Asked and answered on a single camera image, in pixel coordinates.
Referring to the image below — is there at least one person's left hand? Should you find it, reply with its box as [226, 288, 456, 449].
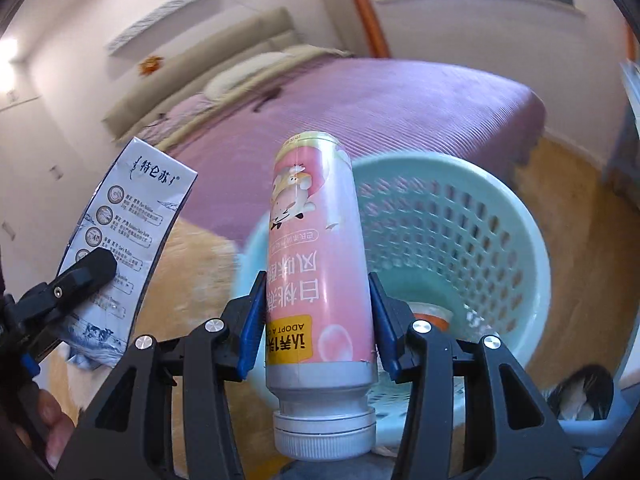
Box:
[30, 389, 77, 468]

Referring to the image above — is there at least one blue and white milk carton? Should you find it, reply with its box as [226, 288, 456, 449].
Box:
[54, 137, 198, 372]

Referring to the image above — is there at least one black and white furry object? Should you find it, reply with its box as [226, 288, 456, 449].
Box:
[546, 364, 617, 422]

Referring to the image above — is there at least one bed with purple cover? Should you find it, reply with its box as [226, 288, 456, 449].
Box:
[102, 50, 546, 261]

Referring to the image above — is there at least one beige and orange curtain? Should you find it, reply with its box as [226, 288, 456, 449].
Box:
[334, 0, 392, 59]

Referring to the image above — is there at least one white pillow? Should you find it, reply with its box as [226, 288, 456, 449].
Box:
[202, 52, 297, 99]

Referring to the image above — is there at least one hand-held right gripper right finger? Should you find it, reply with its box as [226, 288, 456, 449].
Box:
[367, 271, 583, 480]

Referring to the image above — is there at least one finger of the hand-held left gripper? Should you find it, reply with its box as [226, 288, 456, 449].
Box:
[0, 247, 119, 346]
[15, 310, 71, 380]

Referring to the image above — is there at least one light blue chair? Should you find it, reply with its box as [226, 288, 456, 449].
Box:
[555, 380, 637, 480]

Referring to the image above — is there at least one window sill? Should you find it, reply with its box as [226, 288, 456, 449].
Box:
[375, 0, 587, 20]

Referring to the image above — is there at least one pink yogurt drink bottle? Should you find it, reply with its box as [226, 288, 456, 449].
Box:
[264, 131, 378, 461]

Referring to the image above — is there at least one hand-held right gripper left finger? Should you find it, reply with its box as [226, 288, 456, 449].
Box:
[52, 270, 268, 480]

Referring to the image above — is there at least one white wardrobe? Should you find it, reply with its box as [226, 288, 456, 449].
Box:
[0, 47, 68, 286]

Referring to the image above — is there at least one orange and beige cup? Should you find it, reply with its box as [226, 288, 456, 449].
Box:
[410, 302, 455, 332]

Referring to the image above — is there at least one beige padded headboard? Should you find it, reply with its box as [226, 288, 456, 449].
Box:
[102, 7, 297, 137]

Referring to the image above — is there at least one light green plastic basket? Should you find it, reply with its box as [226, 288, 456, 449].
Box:
[235, 152, 552, 461]

